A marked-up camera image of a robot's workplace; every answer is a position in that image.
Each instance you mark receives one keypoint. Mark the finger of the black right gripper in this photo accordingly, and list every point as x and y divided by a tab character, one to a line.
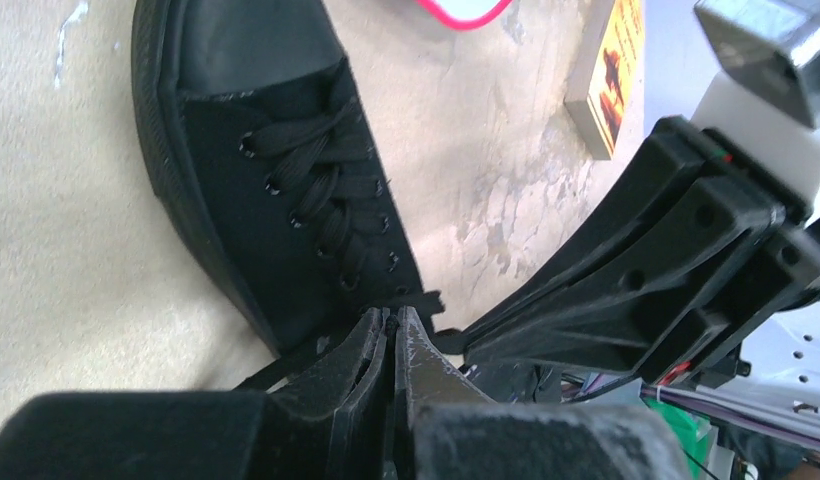
672	270

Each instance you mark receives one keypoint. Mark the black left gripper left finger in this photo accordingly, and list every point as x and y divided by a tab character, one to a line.
325	423

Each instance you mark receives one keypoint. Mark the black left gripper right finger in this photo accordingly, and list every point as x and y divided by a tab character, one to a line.
448	429

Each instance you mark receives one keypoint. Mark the black shoe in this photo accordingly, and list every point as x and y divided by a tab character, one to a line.
204	73

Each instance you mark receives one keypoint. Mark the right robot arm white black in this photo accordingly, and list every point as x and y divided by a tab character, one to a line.
770	382

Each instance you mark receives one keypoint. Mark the pink framed whiteboard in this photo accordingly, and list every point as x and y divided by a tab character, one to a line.
464	15

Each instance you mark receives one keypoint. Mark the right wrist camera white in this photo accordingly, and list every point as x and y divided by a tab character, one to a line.
766	97

